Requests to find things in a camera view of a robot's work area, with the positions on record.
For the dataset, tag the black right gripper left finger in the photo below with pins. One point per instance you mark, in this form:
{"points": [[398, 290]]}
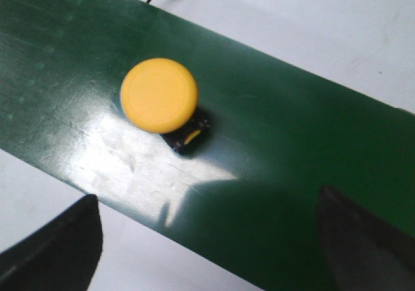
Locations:
{"points": [[62, 255]]}

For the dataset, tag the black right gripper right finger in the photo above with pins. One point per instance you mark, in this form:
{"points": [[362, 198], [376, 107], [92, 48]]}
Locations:
{"points": [[362, 251]]}

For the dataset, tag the yellow mushroom push button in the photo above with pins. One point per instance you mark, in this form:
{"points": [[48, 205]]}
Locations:
{"points": [[160, 96]]}

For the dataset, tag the green conveyor belt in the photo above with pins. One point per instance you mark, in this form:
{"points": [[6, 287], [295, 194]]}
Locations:
{"points": [[244, 193]]}

